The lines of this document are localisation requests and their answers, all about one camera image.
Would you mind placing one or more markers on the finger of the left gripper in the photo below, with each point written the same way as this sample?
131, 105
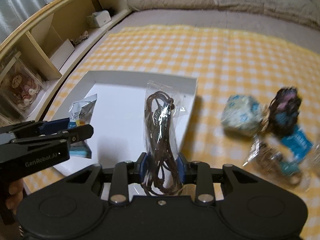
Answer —
78, 134
54, 126

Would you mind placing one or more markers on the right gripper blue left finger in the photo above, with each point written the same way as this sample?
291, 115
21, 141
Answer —
127, 179

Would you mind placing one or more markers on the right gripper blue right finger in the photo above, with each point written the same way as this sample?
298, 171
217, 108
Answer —
199, 174

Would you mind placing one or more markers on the bag of tan cord necklace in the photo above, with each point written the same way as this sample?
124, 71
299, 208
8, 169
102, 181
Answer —
273, 166

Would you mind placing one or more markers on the floral fabric pouch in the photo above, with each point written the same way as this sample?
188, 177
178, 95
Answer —
242, 114

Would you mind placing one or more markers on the bag of dark brown cord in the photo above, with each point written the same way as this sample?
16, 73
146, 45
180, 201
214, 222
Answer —
162, 107

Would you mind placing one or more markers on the dark crocheted yarn piece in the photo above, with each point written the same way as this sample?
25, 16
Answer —
284, 111

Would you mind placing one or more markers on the blue headset cover packet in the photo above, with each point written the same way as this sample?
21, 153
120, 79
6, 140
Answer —
297, 143

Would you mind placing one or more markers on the bag of white rubber bands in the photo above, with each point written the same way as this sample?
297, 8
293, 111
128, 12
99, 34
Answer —
310, 166

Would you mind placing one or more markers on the person's left hand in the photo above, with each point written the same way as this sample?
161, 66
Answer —
15, 191

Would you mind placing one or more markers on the white shallow cardboard box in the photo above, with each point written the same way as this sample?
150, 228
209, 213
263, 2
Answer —
118, 116

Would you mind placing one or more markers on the clear case with floral item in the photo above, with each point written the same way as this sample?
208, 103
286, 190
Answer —
21, 86

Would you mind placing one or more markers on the white flat box on shelf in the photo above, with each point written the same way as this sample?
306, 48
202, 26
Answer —
61, 54

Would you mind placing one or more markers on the wooden low shelf unit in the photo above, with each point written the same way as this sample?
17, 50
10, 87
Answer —
40, 35

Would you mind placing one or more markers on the small braided trinket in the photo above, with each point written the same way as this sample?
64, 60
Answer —
84, 36

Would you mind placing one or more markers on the yellow white checkered cloth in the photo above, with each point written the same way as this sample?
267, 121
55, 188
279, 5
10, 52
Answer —
225, 62

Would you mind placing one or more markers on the white tissue box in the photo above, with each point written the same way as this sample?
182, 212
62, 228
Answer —
98, 19

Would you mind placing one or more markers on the beige folded mattress pad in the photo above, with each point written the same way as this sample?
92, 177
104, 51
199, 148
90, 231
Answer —
191, 5

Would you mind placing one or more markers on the grey bed sheet mattress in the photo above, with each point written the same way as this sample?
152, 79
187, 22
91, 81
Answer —
292, 32

